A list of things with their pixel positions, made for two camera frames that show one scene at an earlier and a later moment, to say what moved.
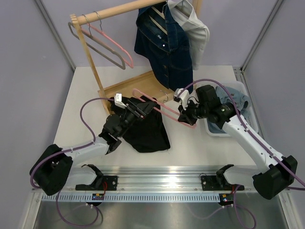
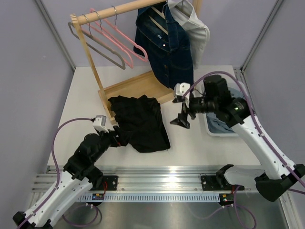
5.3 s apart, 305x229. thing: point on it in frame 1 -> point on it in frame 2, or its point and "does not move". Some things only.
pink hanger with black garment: [162, 112] -> [144, 57]
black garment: [147, 134] does not move
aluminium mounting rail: [162, 178] does not move
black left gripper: [140, 109] -> [123, 140]
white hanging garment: [182, 11] does not move
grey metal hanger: [89, 35] does not move
